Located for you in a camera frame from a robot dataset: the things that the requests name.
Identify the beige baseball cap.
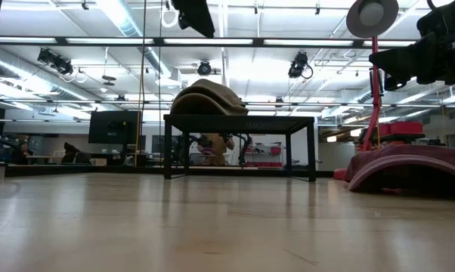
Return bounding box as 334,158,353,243
173,78,249,116
169,91,231,116

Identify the maroon baseball cap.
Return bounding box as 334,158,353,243
343,143,455,196

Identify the black ceiling spotlight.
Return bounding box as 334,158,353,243
37,48,74,76
197,60,212,77
287,51,314,79

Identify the red storage bin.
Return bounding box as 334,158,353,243
378,121,424,136

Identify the red desk lamp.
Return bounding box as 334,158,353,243
333,0,400,181

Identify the black metal mesh rack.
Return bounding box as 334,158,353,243
162,114,317,183

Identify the person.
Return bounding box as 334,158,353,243
60,141,82,165
10,140,35,165
196,132,236,167

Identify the black monitor screen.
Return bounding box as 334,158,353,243
88,110,142,145

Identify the white shelf with red bins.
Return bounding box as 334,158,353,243
244,143,284,168

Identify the white hanging ring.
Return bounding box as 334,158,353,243
160,6,177,29

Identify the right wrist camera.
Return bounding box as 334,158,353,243
416,3,455,39

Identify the black overhead frame bar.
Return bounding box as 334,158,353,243
0,36,417,49

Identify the yellow hanging cable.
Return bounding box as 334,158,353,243
134,0,147,168

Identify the black table border rail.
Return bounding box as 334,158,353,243
0,162,335,179

